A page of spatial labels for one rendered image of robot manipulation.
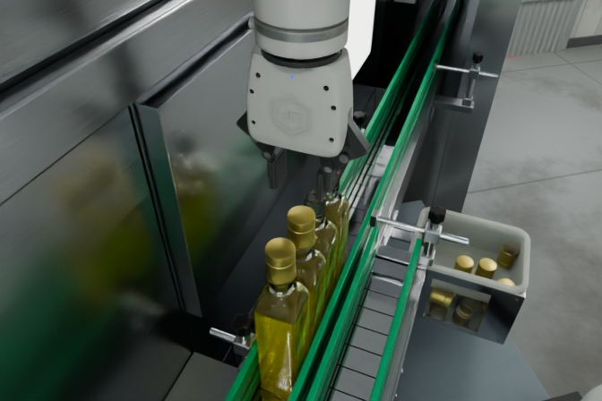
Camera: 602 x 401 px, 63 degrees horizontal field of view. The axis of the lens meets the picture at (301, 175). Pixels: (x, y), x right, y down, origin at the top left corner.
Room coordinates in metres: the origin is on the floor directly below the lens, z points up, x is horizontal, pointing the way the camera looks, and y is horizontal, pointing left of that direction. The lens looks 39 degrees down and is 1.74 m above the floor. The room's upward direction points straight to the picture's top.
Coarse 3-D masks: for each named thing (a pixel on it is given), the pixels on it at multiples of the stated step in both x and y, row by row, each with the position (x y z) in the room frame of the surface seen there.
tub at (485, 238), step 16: (448, 224) 0.76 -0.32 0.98; (464, 224) 0.75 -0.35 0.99; (480, 224) 0.74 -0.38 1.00; (496, 224) 0.73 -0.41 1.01; (480, 240) 0.73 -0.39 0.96; (496, 240) 0.72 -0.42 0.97; (512, 240) 0.71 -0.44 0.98; (528, 240) 0.69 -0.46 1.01; (448, 256) 0.71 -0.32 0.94; (480, 256) 0.71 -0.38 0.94; (496, 256) 0.71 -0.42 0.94; (528, 256) 0.64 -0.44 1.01; (448, 272) 0.61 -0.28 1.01; (464, 272) 0.60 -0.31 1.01; (496, 272) 0.66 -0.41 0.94; (512, 272) 0.65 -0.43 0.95; (528, 272) 0.60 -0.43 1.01; (496, 288) 0.57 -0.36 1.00; (512, 288) 0.57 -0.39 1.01
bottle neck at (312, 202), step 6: (306, 192) 0.49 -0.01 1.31; (312, 192) 0.49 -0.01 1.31; (306, 198) 0.48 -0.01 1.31; (312, 198) 0.49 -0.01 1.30; (324, 198) 0.48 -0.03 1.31; (306, 204) 0.47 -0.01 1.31; (312, 204) 0.47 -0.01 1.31; (318, 204) 0.47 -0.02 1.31; (324, 204) 0.47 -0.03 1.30; (318, 210) 0.47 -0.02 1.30; (324, 210) 0.47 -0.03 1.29; (318, 216) 0.47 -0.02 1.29; (324, 216) 0.48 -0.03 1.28; (318, 222) 0.47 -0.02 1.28; (324, 222) 0.48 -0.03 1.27; (318, 228) 0.47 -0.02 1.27
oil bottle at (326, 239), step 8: (328, 224) 0.48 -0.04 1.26; (320, 232) 0.47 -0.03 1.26; (328, 232) 0.47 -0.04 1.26; (336, 232) 0.48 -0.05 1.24; (320, 240) 0.45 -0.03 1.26; (328, 240) 0.46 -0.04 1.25; (336, 240) 0.48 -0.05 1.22; (320, 248) 0.45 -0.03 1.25; (328, 248) 0.45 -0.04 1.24; (336, 248) 0.49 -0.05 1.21; (328, 256) 0.45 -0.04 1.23; (328, 264) 0.45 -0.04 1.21; (328, 272) 0.46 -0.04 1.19; (328, 280) 0.46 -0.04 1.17; (328, 288) 0.46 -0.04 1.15; (328, 296) 0.46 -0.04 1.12
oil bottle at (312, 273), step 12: (300, 264) 0.41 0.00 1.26; (312, 264) 0.41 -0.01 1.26; (324, 264) 0.43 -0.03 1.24; (300, 276) 0.40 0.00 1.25; (312, 276) 0.40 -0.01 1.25; (324, 276) 0.43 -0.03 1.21; (312, 288) 0.39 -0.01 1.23; (324, 288) 0.43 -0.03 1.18; (312, 300) 0.39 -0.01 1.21; (312, 312) 0.39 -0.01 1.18; (312, 324) 0.39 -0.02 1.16; (312, 336) 0.39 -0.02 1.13
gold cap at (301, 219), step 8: (296, 208) 0.44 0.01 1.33; (304, 208) 0.44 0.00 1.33; (288, 216) 0.42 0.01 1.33; (296, 216) 0.42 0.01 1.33; (304, 216) 0.42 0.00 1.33; (312, 216) 0.42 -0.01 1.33; (288, 224) 0.42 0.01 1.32; (296, 224) 0.41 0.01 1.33; (304, 224) 0.41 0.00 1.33; (312, 224) 0.41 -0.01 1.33; (288, 232) 0.42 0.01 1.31; (296, 232) 0.41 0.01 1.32; (304, 232) 0.41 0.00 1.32; (312, 232) 0.41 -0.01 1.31; (296, 240) 0.41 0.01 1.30; (304, 240) 0.41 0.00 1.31; (312, 240) 0.41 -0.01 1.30; (296, 248) 0.41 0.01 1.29; (304, 248) 0.41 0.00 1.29
